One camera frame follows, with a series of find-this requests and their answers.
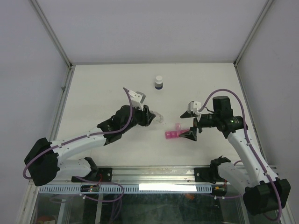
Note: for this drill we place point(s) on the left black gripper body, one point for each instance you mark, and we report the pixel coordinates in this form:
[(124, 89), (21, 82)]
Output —
[(140, 117)]

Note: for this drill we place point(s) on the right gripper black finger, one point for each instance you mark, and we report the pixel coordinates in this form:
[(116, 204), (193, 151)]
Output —
[(191, 134), (189, 114)]

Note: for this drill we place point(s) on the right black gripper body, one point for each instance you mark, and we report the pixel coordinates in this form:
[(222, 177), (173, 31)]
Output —
[(208, 120)]

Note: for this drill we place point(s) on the pink pill organizer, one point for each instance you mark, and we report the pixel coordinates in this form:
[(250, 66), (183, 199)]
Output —
[(178, 130)]

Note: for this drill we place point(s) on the clear pill bottle orange cap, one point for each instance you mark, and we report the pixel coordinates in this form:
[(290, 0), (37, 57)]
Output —
[(159, 119)]

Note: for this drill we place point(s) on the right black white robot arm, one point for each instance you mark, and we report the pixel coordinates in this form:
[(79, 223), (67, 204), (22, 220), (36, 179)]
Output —
[(261, 188)]

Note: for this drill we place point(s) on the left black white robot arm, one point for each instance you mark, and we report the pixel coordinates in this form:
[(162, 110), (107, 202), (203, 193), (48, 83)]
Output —
[(49, 160)]

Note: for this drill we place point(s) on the white capped blue bottle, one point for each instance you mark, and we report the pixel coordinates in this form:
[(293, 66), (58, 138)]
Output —
[(159, 82)]

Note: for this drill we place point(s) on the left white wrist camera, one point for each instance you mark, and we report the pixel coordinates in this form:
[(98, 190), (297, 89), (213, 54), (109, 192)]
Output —
[(137, 99)]

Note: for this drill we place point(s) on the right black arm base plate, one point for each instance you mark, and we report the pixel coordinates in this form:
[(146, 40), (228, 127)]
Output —
[(206, 174)]

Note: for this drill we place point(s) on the aluminium mounting rail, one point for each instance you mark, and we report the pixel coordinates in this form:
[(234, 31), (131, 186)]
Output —
[(121, 175)]

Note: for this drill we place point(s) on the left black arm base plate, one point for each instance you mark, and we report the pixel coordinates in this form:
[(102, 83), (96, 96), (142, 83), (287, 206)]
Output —
[(102, 174)]

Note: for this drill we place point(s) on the grey slotted cable duct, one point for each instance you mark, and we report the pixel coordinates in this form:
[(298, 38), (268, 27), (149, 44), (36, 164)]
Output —
[(127, 189)]

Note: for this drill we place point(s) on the left aluminium frame post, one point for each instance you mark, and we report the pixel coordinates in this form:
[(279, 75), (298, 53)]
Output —
[(50, 31)]

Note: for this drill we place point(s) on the aluminium frame post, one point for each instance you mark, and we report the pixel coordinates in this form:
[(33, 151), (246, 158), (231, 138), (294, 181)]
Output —
[(50, 31), (268, 4)]

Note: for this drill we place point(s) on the right aluminium frame post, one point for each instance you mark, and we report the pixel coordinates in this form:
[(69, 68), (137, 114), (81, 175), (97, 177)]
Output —
[(268, 4)]

